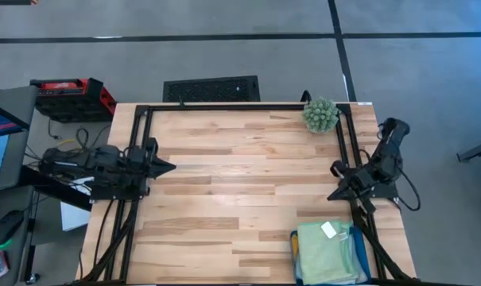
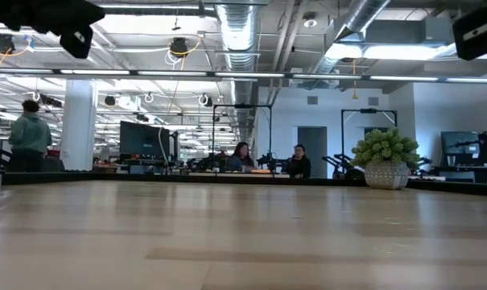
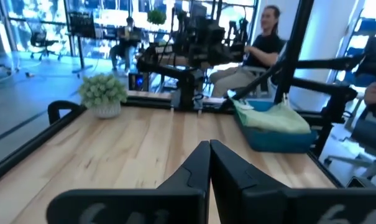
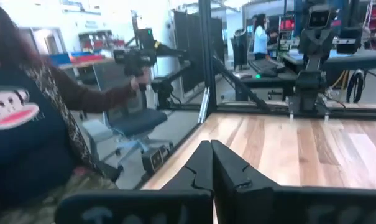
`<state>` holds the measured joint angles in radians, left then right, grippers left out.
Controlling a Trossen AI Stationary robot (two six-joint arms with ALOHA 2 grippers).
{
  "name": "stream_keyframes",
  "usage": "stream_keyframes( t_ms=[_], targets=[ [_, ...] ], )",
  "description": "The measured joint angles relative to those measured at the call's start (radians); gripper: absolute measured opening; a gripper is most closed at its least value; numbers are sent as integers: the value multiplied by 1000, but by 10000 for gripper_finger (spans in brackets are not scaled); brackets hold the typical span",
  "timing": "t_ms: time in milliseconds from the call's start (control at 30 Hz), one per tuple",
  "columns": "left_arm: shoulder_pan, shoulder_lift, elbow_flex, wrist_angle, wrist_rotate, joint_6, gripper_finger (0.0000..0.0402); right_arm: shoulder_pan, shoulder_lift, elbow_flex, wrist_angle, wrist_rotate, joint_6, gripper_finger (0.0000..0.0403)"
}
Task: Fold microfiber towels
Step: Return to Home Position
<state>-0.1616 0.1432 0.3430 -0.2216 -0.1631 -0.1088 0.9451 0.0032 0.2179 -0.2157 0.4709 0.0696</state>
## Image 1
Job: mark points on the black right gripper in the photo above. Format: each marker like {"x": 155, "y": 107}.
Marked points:
{"x": 359, "y": 178}

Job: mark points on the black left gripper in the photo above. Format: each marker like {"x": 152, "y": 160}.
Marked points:
{"x": 146, "y": 161}

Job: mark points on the light green towel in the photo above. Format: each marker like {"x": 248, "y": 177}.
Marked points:
{"x": 323, "y": 254}

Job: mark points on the orange microfiber towel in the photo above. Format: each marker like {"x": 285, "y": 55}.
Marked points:
{"x": 294, "y": 246}

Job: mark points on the grey waffle towel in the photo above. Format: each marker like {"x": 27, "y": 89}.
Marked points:
{"x": 362, "y": 276}

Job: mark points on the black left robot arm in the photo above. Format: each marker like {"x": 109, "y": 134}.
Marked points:
{"x": 101, "y": 165}

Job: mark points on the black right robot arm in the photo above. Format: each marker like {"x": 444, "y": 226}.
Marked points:
{"x": 387, "y": 155}

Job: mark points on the green plant in white pot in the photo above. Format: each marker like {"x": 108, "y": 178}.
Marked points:
{"x": 320, "y": 115}

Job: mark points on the black perforated case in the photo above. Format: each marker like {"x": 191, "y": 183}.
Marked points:
{"x": 211, "y": 89}

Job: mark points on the white paper sheet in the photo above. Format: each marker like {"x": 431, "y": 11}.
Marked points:
{"x": 74, "y": 216}

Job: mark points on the red and black toolbox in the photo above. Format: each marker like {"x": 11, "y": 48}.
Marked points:
{"x": 73, "y": 101}

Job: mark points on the black desk crossbar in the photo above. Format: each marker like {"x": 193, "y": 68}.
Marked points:
{"x": 53, "y": 186}

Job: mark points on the black chair base leg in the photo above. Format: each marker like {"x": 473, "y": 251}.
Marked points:
{"x": 478, "y": 153}

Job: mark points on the black computer mouse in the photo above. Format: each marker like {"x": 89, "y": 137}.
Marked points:
{"x": 6, "y": 227}

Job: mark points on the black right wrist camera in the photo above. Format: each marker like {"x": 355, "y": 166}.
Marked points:
{"x": 337, "y": 168}

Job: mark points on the black aluminium rail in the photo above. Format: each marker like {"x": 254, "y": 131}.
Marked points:
{"x": 353, "y": 135}
{"x": 341, "y": 143}
{"x": 136, "y": 127}
{"x": 148, "y": 127}

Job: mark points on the black diagonal brace rail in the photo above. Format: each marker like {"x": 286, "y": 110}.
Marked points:
{"x": 113, "y": 246}
{"x": 379, "y": 250}

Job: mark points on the black table edge rail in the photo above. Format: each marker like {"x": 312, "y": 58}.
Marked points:
{"x": 240, "y": 107}

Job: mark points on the black clamp bracket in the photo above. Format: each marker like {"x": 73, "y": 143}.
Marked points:
{"x": 306, "y": 96}

